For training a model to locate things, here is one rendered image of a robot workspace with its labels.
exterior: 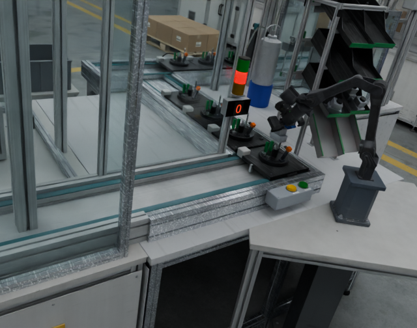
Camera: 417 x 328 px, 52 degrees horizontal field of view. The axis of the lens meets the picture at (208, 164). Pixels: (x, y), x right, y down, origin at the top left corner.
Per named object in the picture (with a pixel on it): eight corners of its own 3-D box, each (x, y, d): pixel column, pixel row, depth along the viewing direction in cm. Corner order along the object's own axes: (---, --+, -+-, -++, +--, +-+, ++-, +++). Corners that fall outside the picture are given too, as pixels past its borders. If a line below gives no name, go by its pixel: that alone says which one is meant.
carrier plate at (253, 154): (308, 171, 195) (309, 167, 194) (269, 181, 181) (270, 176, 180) (273, 147, 211) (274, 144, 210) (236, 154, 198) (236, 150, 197)
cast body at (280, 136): (286, 142, 189) (290, 127, 186) (279, 143, 187) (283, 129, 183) (273, 133, 195) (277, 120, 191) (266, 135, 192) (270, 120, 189)
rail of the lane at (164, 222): (319, 192, 198) (326, 172, 192) (148, 243, 149) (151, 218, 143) (311, 186, 201) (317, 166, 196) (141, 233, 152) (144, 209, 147)
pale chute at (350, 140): (358, 151, 213) (364, 149, 209) (337, 153, 208) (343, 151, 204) (345, 99, 219) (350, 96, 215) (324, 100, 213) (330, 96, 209)
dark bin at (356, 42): (372, 49, 181) (382, 35, 176) (348, 47, 176) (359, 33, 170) (342, 7, 195) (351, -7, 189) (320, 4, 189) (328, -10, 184)
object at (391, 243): (480, 286, 162) (483, 280, 160) (248, 249, 159) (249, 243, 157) (412, 187, 223) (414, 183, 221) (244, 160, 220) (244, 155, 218)
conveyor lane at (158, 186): (302, 187, 199) (308, 169, 194) (141, 232, 153) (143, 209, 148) (264, 159, 218) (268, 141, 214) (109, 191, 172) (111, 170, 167)
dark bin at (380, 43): (392, 48, 189) (403, 35, 184) (371, 47, 184) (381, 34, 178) (362, 8, 203) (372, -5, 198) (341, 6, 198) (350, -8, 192)
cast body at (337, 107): (338, 110, 197) (346, 99, 191) (338, 116, 194) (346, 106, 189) (322, 103, 196) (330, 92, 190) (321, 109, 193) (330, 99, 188)
